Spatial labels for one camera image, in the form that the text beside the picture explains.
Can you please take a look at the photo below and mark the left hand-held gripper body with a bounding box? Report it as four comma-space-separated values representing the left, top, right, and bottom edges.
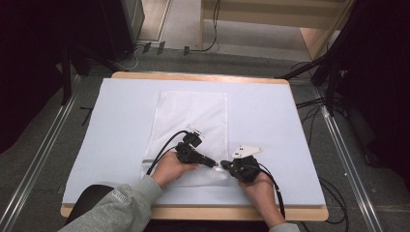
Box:
174, 124, 205, 164

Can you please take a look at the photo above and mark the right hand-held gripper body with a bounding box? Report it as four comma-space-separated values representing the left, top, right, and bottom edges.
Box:
229, 144, 263, 185

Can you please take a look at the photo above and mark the white mesh laundry bag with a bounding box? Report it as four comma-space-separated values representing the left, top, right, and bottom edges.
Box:
139, 91, 234, 189

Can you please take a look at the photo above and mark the person's left hand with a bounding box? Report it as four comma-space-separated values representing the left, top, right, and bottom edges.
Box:
150, 151, 200, 190

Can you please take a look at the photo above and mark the person's right hand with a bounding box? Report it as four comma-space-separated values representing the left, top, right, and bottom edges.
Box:
237, 173, 278, 209

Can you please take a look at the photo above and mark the wooden table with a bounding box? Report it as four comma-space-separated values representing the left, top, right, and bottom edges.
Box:
60, 71, 330, 222

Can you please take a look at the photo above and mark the white table mat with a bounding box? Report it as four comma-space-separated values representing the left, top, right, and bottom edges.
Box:
62, 77, 327, 208

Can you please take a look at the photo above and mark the black metal stand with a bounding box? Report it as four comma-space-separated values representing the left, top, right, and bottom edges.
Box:
60, 42, 73, 106
275, 52, 344, 117

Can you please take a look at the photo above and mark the grey cabinet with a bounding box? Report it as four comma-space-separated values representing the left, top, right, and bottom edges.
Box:
120, 0, 146, 44

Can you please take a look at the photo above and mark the black curtain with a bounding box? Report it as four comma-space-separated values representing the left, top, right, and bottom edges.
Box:
0, 0, 137, 155
317, 0, 410, 185

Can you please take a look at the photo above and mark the left hand-held gripper black cable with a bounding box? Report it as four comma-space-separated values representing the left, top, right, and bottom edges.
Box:
145, 130, 190, 177

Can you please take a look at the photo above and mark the hand-held gripper black cable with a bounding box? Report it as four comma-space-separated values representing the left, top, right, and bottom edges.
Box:
256, 161, 287, 220
145, 130, 190, 177

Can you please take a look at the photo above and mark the right hand-held gripper black cable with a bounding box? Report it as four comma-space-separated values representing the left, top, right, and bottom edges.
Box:
256, 161, 287, 220

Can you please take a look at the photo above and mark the bundle of black floor cables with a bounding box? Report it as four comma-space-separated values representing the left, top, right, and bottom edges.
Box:
294, 96, 342, 148

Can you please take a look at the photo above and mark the looped black floor cable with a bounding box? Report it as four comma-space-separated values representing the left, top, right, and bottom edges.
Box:
318, 176, 350, 225

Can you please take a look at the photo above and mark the white floor cable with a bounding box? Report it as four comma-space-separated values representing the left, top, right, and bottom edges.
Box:
117, 43, 145, 72

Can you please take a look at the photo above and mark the metal floor rail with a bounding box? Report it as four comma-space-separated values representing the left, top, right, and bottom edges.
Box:
0, 91, 81, 232
312, 86, 385, 232

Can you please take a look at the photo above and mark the hanging black cable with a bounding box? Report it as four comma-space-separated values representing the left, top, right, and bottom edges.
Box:
189, 0, 222, 53

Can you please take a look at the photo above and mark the light wooden furniture frame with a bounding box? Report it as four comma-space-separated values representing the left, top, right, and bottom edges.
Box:
198, 0, 357, 61

